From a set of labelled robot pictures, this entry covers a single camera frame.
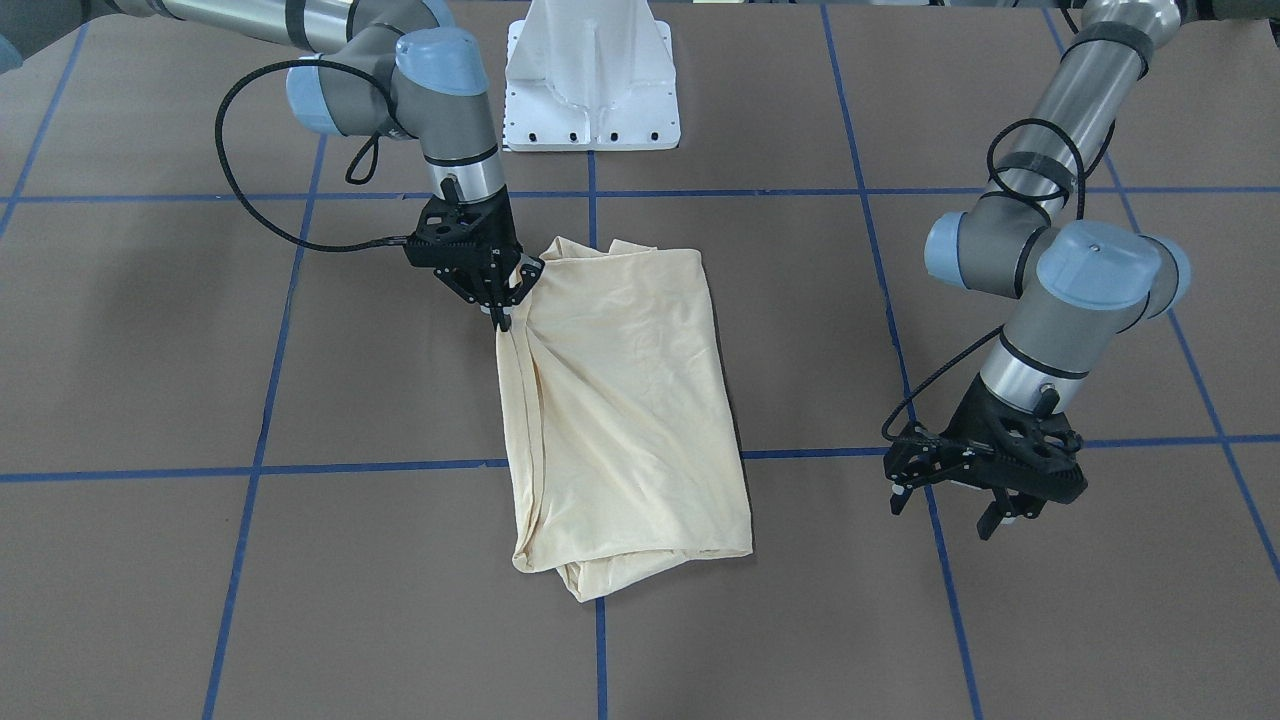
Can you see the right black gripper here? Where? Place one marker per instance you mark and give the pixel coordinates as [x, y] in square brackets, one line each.
[497, 262]

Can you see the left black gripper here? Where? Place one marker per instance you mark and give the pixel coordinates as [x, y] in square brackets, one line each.
[962, 427]

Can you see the beige long-sleeve printed shirt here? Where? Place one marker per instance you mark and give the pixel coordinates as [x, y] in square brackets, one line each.
[622, 450]

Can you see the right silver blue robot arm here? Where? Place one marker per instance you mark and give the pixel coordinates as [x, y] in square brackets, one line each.
[401, 70]

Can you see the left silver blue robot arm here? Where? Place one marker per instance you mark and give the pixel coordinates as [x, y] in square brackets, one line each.
[1077, 283]

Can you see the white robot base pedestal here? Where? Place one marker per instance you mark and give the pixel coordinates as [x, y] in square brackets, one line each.
[590, 76]

